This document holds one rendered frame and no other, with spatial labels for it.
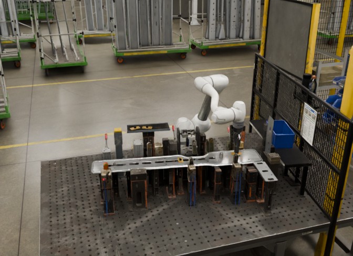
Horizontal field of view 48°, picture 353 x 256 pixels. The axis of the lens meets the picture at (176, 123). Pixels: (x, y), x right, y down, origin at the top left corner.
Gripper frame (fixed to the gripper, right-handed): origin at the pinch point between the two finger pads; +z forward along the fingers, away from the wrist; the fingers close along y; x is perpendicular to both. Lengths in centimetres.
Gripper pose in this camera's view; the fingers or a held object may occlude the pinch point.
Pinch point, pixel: (236, 149)
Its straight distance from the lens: 329.3
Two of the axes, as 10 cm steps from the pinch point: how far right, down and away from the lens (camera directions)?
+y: 1.5, 4.0, -9.0
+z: 0.0, 9.2, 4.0
